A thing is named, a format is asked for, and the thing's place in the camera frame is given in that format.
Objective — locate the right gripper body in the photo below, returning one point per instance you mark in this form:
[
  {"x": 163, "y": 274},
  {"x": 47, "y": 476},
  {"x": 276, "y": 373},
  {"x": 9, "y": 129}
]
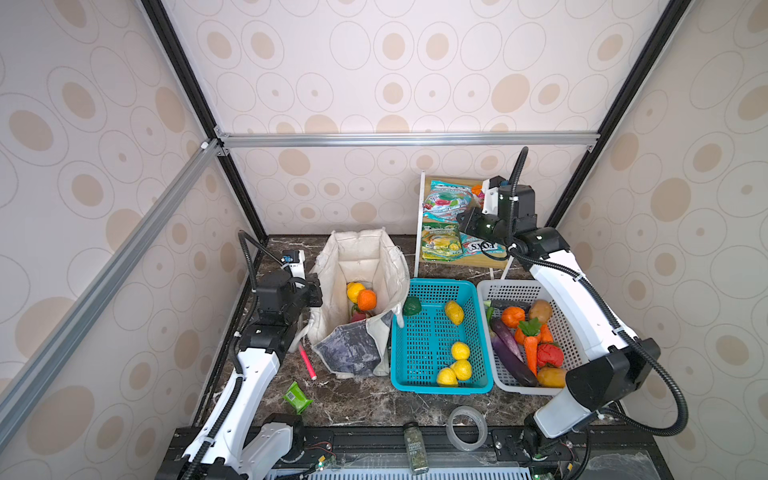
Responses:
[{"x": 489, "y": 225}]

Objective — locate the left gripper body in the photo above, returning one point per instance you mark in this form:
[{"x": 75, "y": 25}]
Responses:
[{"x": 308, "y": 295}]

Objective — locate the teal mint candy bag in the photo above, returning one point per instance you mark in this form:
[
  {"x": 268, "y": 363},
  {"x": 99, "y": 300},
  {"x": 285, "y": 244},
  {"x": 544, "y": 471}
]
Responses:
[{"x": 445, "y": 201}]

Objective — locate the pink toy dragon fruit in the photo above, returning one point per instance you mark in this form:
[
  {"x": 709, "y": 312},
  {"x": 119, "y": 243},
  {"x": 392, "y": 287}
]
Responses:
[{"x": 360, "y": 315}]

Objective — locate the white canvas grocery bag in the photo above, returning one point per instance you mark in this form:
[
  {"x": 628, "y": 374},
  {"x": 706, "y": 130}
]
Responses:
[{"x": 348, "y": 348}]

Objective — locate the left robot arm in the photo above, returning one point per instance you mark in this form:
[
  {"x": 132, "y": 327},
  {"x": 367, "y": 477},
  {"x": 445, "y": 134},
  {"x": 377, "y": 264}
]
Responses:
[{"x": 221, "y": 449}]

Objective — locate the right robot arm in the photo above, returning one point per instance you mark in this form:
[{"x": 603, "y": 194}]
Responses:
[{"x": 618, "y": 361}]

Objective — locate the teal Fox's candy bag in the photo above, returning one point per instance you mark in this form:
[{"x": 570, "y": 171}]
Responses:
[{"x": 473, "y": 246}]

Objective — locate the green lemon candy bag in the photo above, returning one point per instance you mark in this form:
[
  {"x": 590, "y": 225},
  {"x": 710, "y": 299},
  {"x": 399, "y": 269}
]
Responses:
[{"x": 441, "y": 242}]

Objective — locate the pink marker pen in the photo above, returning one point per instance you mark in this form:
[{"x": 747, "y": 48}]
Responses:
[{"x": 307, "y": 362}]

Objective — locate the green small packet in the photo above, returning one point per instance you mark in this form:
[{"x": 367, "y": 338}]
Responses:
[{"x": 296, "y": 397}]

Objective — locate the toy potato brown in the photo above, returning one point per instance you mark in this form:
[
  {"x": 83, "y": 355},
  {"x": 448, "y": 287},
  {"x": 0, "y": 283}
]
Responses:
[{"x": 541, "y": 311}]

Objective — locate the toy tomato orange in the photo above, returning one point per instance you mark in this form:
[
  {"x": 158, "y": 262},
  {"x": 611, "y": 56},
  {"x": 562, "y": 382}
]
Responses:
[{"x": 512, "y": 316}]

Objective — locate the yellow toy lemon upper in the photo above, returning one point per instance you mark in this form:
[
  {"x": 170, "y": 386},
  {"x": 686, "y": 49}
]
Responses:
[{"x": 454, "y": 312}]

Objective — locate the toy carrot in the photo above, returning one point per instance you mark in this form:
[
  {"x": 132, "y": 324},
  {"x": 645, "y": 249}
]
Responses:
[{"x": 528, "y": 334}]

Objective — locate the green toy pepper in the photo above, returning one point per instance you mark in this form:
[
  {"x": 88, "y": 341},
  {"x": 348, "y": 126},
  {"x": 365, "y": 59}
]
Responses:
[{"x": 412, "y": 306}]

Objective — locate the yellow lemon middle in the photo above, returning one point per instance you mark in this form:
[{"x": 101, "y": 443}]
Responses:
[{"x": 460, "y": 351}]

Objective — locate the red toy pepper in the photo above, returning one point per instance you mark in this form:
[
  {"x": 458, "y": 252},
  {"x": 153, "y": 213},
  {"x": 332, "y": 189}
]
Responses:
[{"x": 549, "y": 355}]

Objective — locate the teal plastic basket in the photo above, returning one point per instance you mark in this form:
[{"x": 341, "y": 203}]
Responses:
[{"x": 421, "y": 344}]

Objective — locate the purple toy eggplant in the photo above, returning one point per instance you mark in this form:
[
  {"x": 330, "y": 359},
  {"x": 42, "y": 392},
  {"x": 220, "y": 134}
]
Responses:
[{"x": 519, "y": 371}]

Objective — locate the yellow lemon right lower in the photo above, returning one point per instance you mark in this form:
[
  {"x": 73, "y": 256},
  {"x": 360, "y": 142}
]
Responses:
[{"x": 462, "y": 370}]

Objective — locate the white plastic basket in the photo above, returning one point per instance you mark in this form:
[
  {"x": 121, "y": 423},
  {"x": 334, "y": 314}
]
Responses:
[{"x": 504, "y": 292}]

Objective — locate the yellow toy mango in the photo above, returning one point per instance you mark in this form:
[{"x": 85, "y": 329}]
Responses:
[{"x": 551, "y": 377}]

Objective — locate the yellow lemon bottom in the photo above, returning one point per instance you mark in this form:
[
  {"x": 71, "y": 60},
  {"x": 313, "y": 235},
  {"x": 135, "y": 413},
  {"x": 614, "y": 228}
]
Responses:
[{"x": 446, "y": 377}]

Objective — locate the spice jar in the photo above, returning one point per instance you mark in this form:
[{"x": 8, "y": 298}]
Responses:
[{"x": 415, "y": 448}]

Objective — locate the clear tape roll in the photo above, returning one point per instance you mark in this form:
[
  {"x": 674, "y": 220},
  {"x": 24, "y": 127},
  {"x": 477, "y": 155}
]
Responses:
[{"x": 466, "y": 429}]

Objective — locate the white wire shelf rack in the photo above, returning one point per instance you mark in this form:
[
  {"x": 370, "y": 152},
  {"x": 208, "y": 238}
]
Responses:
[{"x": 476, "y": 257}]

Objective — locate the aluminium frame bar back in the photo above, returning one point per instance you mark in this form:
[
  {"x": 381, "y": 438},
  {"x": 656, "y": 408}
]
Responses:
[{"x": 419, "y": 139}]

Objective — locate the aluminium frame bar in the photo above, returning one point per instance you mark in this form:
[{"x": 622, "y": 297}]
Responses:
[
  {"x": 419, "y": 139},
  {"x": 45, "y": 365}
]

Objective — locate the aluminium frame bar left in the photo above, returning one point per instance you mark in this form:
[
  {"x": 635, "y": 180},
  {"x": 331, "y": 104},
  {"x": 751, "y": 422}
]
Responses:
[{"x": 45, "y": 365}]

